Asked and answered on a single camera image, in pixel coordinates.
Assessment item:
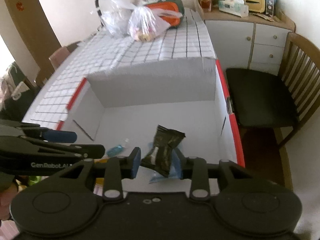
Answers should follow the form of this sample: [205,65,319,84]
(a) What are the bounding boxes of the light blue snack packet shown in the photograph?
[149,144,182,184]

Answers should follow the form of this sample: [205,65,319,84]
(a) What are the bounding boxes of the black dark snack packet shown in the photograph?
[140,125,185,178]

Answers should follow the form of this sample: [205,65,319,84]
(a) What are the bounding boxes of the small blue candy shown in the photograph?
[106,139,129,158]

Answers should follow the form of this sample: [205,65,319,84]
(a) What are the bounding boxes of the clear plastic bag pink snacks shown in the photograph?
[127,6,170,42]

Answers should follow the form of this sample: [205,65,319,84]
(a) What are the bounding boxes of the person's left hand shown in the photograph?
[0,184,18,207]

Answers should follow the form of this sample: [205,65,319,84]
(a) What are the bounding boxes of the red cardboard box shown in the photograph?
[62,57,242,164]

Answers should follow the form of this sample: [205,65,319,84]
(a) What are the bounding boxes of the left wooden chair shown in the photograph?
[35,41,80,87]

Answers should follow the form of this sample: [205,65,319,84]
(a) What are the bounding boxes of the wooden chair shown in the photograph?
[225,31,320,148]
[35,41,80,87]

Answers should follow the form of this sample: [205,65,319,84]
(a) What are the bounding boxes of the pink cloth on chair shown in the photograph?
[49,46,70,70]

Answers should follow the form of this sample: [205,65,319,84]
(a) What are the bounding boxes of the brown wooden door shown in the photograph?
[4,0,61,78]

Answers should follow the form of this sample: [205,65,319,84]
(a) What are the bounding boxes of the checkered white tablecloth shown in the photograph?
[23,8,217,129]

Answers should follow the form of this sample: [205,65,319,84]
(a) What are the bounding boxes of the right wooden chair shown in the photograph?
[225,31,320,148]

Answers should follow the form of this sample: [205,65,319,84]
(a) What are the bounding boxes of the white wooden sideboard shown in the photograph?
[194,0,296,75]

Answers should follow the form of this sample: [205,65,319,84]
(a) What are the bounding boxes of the clear plastic bag grey contents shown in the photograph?
[99,0,136,38]

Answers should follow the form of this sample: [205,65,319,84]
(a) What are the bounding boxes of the orange green pouch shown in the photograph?
[145,0,185,29]

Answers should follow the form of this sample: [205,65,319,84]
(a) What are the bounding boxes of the tissue box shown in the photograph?
[219,0,249,18]

